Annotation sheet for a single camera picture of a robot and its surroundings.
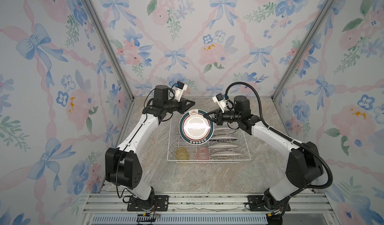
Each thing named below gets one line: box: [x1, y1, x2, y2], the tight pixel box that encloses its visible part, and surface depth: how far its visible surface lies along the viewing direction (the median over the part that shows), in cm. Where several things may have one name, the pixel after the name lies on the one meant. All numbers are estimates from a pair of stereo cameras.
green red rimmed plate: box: [213, 128, 236, 134], surface depth 94 cm
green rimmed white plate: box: [178, 109, 215, 145], surface depth 77 cm
